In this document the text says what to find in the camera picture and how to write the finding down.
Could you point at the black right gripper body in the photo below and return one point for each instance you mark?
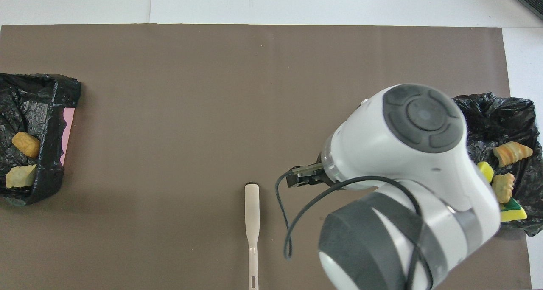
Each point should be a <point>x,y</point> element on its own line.
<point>312,175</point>

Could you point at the beige hand brush black bristles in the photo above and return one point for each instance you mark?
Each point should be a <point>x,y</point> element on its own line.
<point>252,213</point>

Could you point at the yellow sponge piece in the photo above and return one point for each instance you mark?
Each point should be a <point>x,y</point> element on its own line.
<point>513,211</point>
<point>485,171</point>

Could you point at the pale dumpling toy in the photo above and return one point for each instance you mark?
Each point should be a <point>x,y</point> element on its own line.
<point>504,187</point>

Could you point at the orange striped croissant toy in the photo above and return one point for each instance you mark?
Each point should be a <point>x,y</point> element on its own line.
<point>512,153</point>

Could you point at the brown bread roll toy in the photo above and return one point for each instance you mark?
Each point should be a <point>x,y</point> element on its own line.
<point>26,144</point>

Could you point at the pale yellow chunk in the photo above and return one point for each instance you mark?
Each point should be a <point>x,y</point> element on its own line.
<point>21,176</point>

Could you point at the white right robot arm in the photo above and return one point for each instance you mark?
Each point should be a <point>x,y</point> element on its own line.
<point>407,188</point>

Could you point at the black plastic trash bag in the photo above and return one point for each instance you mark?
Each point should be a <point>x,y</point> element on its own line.
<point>500,120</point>

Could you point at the pink bin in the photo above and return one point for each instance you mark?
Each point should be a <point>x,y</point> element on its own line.
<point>67,133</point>

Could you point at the right black bagged bin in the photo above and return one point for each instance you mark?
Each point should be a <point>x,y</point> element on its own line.
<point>38,107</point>

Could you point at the brown paper table mat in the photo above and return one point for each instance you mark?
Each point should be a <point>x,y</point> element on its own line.
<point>169,111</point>

